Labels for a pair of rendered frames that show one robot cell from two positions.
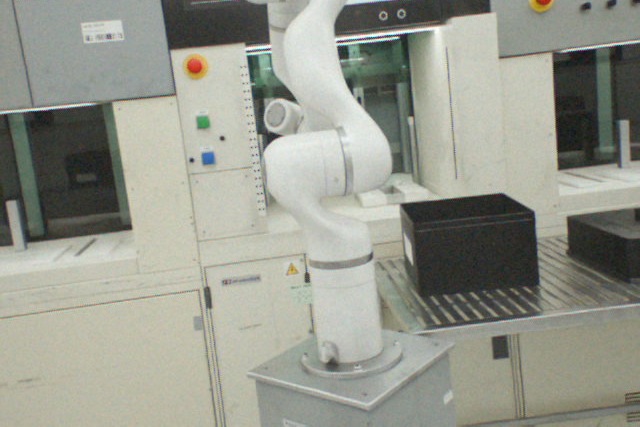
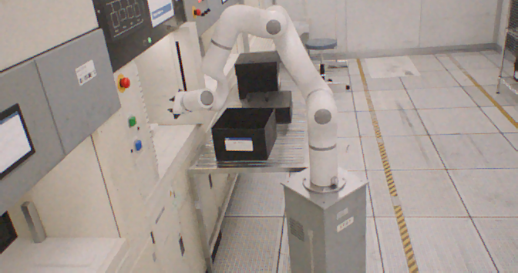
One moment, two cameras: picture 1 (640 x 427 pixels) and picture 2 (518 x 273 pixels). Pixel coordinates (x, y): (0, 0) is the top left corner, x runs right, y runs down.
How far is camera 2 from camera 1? 200 cm
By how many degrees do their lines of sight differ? 73
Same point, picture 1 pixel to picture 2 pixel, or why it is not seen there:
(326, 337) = (332, 175)
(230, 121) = (138, 115)
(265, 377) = (332, 203)
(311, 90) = (314, 75)
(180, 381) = not seen: outside the picture
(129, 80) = (103, 106)
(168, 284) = (139, 244)
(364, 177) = not seen: hidden behind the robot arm
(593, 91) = not seen: hidden behind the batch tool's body
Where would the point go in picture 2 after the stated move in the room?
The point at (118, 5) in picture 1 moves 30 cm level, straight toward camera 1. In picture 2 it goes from (89, 48) to (186, 37)
